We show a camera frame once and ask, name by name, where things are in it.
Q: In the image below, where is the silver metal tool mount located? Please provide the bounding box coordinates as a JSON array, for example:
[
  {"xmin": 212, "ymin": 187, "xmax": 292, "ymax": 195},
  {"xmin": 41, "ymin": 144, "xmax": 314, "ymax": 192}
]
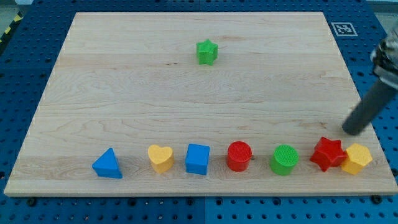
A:
[{"xmin": 371, "ymin": 23, "xmax": 397, "ymax": 89}]

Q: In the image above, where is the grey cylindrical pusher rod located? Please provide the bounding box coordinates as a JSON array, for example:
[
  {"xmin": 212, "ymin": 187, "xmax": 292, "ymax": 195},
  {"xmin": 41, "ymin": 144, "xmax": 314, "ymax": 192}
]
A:
[{"xmin": 342, "ymin": 78, "xmax": 397, "ymax": 136}]

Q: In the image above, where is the red star block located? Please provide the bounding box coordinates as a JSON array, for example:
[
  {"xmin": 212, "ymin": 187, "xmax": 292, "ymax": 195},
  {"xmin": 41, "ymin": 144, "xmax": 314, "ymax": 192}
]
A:
[{"xmin": 310, "ymin": 137, "xmax": 347, "ymax": 172}]

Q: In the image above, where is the green star block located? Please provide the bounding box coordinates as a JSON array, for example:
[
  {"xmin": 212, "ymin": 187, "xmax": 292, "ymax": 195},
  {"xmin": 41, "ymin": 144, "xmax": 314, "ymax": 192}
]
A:
[{"xmin": 196, "ymin": 39, "xmax": 218, "ymax": 65}]

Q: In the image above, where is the yellow heart block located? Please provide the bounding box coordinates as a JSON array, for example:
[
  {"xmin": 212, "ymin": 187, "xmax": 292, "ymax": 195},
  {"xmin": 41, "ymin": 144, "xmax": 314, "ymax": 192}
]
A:
[{"xmin": 147, "ymin": 144, "xmax": 174, "ymax": 174}]

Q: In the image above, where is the white fiducial marker tag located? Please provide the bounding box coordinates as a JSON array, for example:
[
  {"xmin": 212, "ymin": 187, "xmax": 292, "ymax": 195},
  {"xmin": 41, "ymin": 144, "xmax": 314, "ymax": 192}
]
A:
[{"xmin": 331, "ymin": 22, "xmax": 358, "ymax": 37}]

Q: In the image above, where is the yellow hexagon block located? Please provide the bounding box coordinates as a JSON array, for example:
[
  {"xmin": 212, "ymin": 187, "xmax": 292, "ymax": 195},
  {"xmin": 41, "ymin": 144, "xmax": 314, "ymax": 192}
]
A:
[{"xmin": 340, "ymin": 143, "xmax": 373, "ymax": 175}]

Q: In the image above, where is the green cylinder block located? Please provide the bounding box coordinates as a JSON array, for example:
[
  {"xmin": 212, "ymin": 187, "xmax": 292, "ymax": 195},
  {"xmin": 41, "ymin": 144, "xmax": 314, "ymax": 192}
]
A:
[{"xmin": 270, "ymin": 144, "xmax": 299, "ymax": 176}]

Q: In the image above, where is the red cylinder block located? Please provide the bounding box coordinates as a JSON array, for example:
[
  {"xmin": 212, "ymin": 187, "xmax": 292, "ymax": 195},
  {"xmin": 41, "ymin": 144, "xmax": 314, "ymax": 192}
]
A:
[{"xmin": 226, "ymin": 141, "xmax": 252, "ymax": 172}]

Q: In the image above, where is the blue cube block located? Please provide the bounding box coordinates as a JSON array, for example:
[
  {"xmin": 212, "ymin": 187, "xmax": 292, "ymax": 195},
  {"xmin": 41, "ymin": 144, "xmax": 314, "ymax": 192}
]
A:
[{"xmin": 185, "ymin": 143, "xmax": 210, "ymax": 175}]

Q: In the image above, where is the wooden board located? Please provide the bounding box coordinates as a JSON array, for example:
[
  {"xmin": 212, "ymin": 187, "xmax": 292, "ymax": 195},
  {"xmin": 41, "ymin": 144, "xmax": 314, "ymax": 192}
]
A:
[{"xmin": 4, "ymin": 12, "xmax": 397, "ymax": 197}]

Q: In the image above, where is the blue triangle block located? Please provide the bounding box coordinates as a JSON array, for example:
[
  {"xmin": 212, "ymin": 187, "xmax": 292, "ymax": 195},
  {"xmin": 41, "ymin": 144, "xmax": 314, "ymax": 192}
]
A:
[{"xmin": 91, "ymin": 148, "xmax": 123, "ymax": 179}]

